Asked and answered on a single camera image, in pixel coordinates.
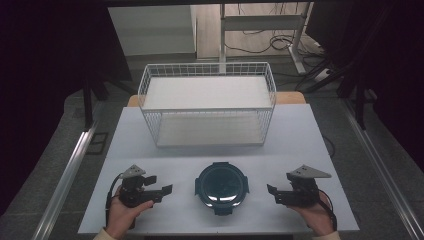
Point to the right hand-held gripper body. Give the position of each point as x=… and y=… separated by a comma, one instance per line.
x=305, y=193

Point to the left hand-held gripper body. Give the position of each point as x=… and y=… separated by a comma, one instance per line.
x=133, y=191

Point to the person's left hand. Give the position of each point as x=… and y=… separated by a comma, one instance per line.
x=121, y=216

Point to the person's right hand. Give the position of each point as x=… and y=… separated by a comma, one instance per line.
x=318, y=218

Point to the dark floor grate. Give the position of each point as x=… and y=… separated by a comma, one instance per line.
x=97, y=143

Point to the dark round lidded container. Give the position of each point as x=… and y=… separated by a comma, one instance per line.
x=221, y=188

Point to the black stand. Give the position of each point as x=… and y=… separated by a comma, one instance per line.
x=358, y=86
x=88, y=100

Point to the white power strip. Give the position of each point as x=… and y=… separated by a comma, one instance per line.
x=322, y=74

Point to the white panel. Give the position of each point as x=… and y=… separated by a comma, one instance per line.
x=151, y=30

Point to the aluminium rail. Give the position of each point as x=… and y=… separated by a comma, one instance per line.
x=383, y=170
x=65, y=183

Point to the white metal desk frame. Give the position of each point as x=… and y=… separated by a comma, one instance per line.
x=263, y=22

